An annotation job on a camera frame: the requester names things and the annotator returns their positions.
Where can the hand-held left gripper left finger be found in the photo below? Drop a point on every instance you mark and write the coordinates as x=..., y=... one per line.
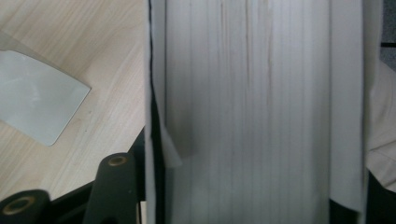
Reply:
x=158, y=186

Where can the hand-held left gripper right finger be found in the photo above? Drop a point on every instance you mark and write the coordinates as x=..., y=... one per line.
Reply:
x=379, y=205

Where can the white book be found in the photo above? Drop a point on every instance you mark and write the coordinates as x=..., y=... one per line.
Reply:
x=249, y=109

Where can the white expanding book rack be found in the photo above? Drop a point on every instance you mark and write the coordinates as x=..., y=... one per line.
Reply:
x=34, y=96

